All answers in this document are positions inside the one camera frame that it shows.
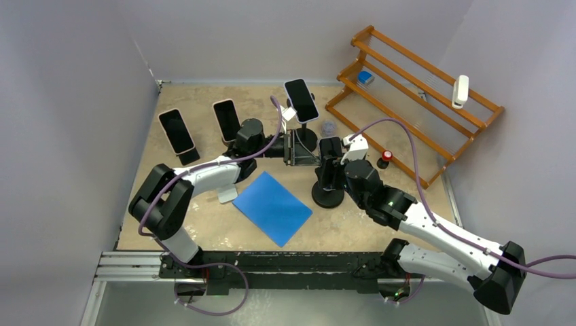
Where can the blue mat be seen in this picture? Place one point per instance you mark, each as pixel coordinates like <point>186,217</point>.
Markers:
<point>273,209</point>

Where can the white stapler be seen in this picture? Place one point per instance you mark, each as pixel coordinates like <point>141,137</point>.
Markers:
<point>460,92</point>

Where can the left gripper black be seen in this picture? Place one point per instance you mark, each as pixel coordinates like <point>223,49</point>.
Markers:
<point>296,155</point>

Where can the pink phone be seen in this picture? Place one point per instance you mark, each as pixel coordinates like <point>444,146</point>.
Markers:
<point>227,119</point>
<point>176,131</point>

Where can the orange wooden rack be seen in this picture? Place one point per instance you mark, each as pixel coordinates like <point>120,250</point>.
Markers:
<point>410,89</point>

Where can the blue white eraser block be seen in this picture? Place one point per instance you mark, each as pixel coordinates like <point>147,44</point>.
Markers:
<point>365,78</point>

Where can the black round phone stand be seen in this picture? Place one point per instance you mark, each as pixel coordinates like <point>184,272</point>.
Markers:
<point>328,195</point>
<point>306,137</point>

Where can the far left pink phone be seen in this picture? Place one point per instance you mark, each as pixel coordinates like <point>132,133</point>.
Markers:
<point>176,131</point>

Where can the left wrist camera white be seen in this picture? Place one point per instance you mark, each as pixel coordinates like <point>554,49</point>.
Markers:
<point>287,114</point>

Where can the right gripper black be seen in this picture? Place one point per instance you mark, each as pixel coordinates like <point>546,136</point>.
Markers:
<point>330,166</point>

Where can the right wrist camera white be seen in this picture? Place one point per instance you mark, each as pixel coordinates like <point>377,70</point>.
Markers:
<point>355,148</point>

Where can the red black knob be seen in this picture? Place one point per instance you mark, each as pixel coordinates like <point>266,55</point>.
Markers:
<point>384,160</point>

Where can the silver phone stand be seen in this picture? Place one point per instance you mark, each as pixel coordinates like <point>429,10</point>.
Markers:
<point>227,193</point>

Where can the black folding phone stand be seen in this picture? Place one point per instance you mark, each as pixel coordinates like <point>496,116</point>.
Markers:
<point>188,157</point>

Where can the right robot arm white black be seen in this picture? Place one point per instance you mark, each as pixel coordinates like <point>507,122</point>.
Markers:
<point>487,269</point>

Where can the phone in lilac case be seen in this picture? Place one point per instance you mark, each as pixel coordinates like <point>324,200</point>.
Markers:
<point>301,100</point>

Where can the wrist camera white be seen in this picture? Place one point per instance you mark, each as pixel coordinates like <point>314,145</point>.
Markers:
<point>287,114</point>
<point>355,148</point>

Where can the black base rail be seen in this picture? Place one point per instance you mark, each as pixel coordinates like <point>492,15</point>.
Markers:
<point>223,271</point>

